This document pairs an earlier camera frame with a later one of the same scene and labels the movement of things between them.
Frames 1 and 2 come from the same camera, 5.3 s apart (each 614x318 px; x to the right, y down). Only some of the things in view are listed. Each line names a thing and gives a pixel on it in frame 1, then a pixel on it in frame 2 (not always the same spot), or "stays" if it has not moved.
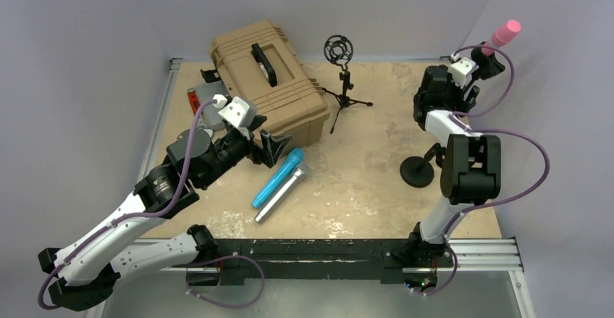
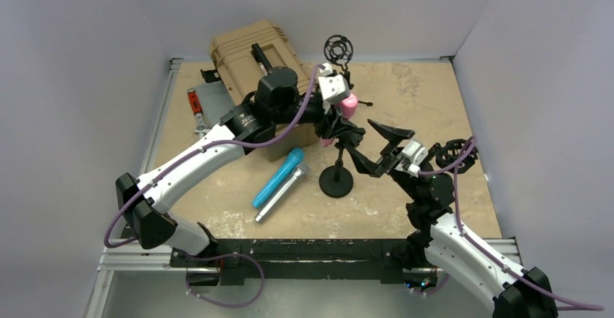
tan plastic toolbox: (257, 63) stays
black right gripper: (458, 105) to (393, 136)
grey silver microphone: (299, 172) stays
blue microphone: (293, 159) stays
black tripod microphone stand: (339, 48) stays
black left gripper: (271, 144) to (336, 123)
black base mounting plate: (324, 261) stays
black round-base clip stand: (487, 66) to (337, 181)
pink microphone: (505, 33) to (348, 106)
